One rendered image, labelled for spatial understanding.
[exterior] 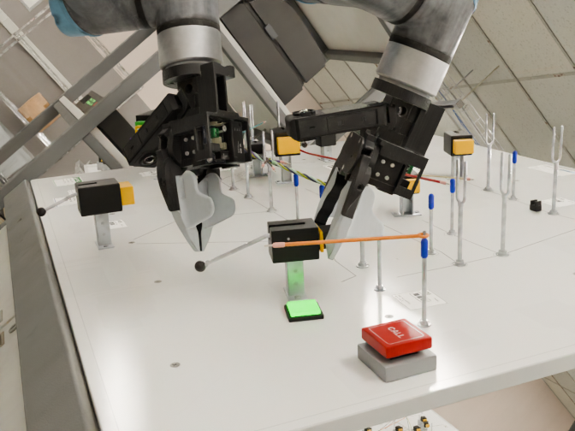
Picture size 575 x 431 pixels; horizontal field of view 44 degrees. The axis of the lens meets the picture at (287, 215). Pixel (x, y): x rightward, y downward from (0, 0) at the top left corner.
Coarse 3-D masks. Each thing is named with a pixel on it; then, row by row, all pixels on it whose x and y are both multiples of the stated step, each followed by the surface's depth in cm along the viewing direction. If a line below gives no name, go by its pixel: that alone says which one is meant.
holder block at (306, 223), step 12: (276, 228) 83; (288, 228) 83; (300, 228) 83; (312, 228) 83; (276, 240) 83; (288, 240) 83; (300, 240) 83; (312, 240) 83; (276, 252) 83; (288, 252) 83; (300, 252) 84; (312, 252) 84
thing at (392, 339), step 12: (384, 324) 70; (396, 324) 70; (408, 324) 70; (372, 336) 68; (384, 336) 67; (396, 336) 67; (408, 336) 67; (420, 336) 67; (384, 348) 65; (396, 348) 65; (408, 348) 66; (420, 348) 66
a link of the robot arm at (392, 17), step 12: (324, 0) 81; (336, 0) 78; (348, 0) 75; (360, 0) 74; (372, 0) 74; (384, 0) 74; (396, 0) 74; (408, 0) 75; (420, 0) 75; (372, 12) 76; (384, 12) 76; (396, 12) 76; (408, 12) 76; (396, 24) 78
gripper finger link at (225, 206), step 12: (204, 180) 85; (216, 180) 84; (204, 192) 85; (216, 192) 84; (216, 204) 84; (228, 204) 83; (216, 216) 84; (228, 216) 83; (204, 228) 84; (204, 240) 84
